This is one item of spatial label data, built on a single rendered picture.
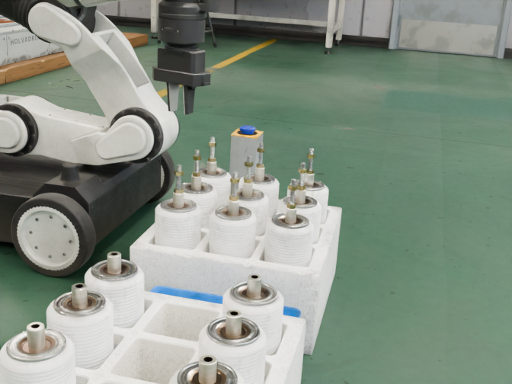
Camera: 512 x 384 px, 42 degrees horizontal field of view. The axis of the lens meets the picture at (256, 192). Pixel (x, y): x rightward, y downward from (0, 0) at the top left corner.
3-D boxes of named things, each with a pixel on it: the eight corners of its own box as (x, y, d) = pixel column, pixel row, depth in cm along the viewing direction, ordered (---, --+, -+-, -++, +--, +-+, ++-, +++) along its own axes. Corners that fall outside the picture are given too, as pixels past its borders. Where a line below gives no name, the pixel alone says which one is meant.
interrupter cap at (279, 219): (280, 232, 130) (281, 228, 130) (265, 217, 137) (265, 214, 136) (315, 228, 133) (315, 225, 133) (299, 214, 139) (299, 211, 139)
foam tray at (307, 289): (129, 324, 142) (129, 246, 136) (189, 251, 178) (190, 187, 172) (312, 356, 134) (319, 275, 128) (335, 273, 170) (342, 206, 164)
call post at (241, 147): (225, 246, 182) (230, 136, 172) (232, 237, 188) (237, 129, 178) (251, 250, 181) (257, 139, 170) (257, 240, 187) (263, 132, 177)
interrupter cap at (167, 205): (193, 200, 144) (194, 197, 144) (199, 213, 137) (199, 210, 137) (158, 201, 142) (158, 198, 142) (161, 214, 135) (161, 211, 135)
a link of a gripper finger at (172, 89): (178, 110, 135) (179, 78, 133) (169, 112, 132) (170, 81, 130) (172, 108, 135) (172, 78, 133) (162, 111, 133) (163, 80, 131)
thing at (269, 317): (211, 402, 108) (215, 303, 102) (228, 369, 117) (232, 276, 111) (269, 414, 106) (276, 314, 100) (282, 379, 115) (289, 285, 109)
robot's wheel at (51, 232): (12, 270, 162) (6, 193, 155) (24, 262, 167) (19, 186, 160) (88, 283, 158) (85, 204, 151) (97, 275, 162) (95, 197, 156)
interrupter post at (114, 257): (104, 273, 109) (104, 255, 108) (110, 267, 112) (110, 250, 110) (118, 276, 109) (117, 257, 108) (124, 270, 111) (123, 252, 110)
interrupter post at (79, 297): (68, 308, 99) (67, 288, 97) (76, 300, 101) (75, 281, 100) (83, 311, 98) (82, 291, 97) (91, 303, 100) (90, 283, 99)
